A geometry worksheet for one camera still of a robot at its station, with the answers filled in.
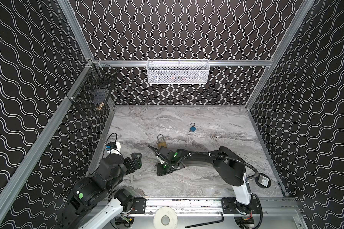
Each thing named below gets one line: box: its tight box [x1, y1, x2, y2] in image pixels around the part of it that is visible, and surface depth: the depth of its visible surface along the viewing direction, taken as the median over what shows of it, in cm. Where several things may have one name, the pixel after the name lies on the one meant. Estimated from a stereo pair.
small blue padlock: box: [189, 122, 197, 133], surface depth 109 cm
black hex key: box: [184, 211, 225, 229], surface depth 72 cm
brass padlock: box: [157, 134, 167, 150], surface depth 102 cm
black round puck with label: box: [254, 172, 272, 189], surface depth 83 cm
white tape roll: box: [153, 206, 179, 229], surface depth 72 cm
